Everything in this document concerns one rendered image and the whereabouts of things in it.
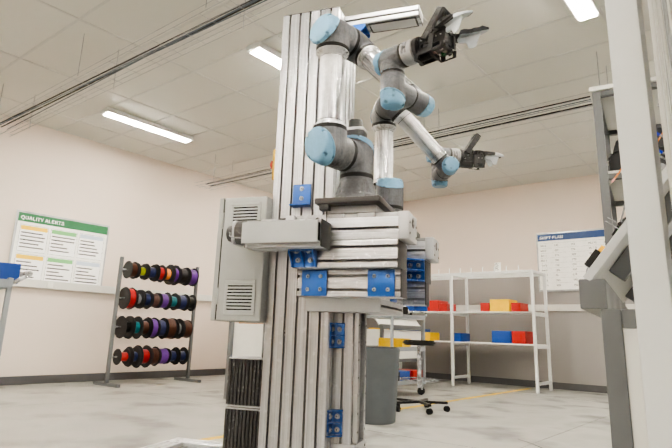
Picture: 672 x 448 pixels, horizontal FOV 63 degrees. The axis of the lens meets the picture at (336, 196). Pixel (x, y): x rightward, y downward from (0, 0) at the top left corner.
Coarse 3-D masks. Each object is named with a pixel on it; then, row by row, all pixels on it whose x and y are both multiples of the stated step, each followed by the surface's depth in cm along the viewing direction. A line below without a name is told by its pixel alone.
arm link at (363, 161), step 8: (352, 136) 188; (360, 136) 188; (360, 144) 187; (368, 144) 188; (360, 152) 185; (368, 152) 188; (352, 160) 183; (360, 160) 185; (368, 160) 187; (352, 168) 185; (360, 168) 185; (368, 168) 187
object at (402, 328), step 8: (376, 320) 766; (384, 320) 782; (400, 320) 819; (408, 320) 839; (384, 328) 761; (400, 328) 795; (408, 328) 813; (416, 328) 832; (368, 336) 774; (376, 336) 766; (384, 336) 762; (400, 336) 796; (408, 336) 814; (416, 336) 833; (368, 344) 771; (376, 344) 763; (400, 352) 791; (408, 352) 808; (416, 352) 827; (400, 360) 785; (408, 360) 802; (416, 360) 821
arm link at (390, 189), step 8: (376, 184) 237; (384, 184) 233; (392, 184) 232; (400, 184) 234; (376, 192) 237; (384, 192) 232; (392, 192) 232; (400, 192) 233; (392, 200) 231; (400, 200) 233
